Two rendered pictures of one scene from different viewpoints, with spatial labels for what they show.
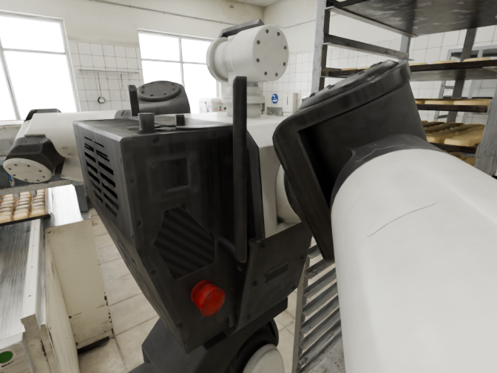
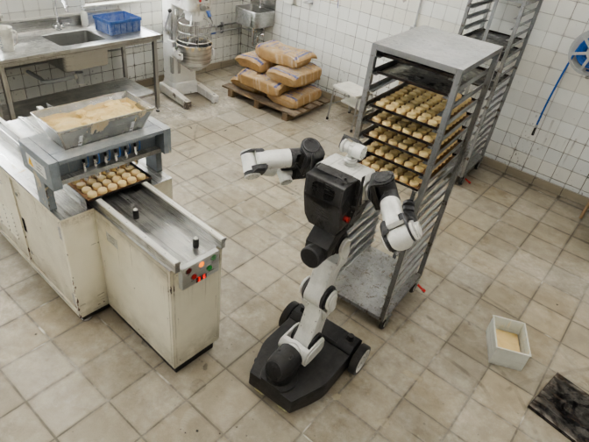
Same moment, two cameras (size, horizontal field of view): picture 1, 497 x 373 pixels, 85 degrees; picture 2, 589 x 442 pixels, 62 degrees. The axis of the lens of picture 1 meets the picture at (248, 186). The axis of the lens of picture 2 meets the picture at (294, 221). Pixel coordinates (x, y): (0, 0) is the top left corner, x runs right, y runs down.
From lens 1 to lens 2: 1.93 m
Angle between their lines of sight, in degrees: 23
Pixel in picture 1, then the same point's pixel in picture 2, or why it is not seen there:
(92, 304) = not seen: hidden behind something
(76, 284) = not seen: hidden behind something
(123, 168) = (343, 195)
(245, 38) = (358, 151)
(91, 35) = not seen: outside the picture
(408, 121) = (393, 187)
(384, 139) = (388, 190)
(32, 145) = (263, 167)
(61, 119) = (272, 156)
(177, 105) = (321, 153)
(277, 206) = (364, 196)
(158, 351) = (315, 239)
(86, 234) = (168, 190)
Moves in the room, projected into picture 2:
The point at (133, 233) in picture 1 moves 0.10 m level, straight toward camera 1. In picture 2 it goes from (340, 206) to (356, 217)
